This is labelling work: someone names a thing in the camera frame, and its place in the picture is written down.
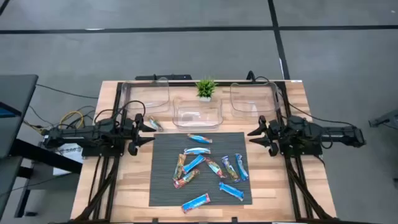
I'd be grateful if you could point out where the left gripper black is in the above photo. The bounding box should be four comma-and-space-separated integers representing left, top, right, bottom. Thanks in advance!
123, 113, 157, 156

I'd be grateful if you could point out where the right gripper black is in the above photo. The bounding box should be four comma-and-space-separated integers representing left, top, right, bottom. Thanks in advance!
247, 114, 290, 157

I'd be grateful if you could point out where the multicolour granola bar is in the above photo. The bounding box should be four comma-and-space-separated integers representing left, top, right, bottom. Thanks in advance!
221, 155, 241, 184
147, 115, 164, 132

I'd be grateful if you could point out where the blue granola bar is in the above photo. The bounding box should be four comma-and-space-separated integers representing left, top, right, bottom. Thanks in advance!
181, 193, 211, 214
187, 133, 213, 144
182, 154, 206, 175
183, 147, 211, 156
234, 153, 249, 182
218, 182, 245, 202

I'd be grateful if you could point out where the blue red snack bag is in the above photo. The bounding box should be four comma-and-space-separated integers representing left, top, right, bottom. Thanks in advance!
204, 157, 228, 179

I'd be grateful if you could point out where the clear plastic bin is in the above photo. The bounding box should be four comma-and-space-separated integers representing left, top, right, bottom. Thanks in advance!
229, 82, 280, 119
121, 77, 171, 115
172, 98, 224, 131

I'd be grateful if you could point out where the black bar-shaped device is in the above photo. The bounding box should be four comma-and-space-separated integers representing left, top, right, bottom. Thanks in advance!
135, 73, 193, 81

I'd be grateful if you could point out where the dark grey woven mat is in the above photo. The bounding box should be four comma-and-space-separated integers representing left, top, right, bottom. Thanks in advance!
149, 132, 253, 207

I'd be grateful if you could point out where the green plant in white pot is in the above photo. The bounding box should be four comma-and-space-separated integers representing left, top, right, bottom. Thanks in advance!
195, 78, 218, 103

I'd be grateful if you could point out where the white printed box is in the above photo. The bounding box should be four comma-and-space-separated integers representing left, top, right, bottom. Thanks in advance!
52, 142, 83, 177

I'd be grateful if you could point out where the grey metal stand leg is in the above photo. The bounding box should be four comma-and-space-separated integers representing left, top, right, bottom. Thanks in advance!
368, 108, 398, 129

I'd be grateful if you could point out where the grey side desk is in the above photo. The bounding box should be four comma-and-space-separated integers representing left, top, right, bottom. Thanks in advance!
0, 73, 83, 218

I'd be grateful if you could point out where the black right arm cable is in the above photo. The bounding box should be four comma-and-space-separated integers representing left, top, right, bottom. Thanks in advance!
253, 75, 356, 127

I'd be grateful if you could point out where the yellow cable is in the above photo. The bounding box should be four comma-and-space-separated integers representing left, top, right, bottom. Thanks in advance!
58, 110, 85, 130

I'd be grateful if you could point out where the black floor cable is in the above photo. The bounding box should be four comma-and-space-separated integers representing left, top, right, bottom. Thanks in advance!
35, 83, 99, 100

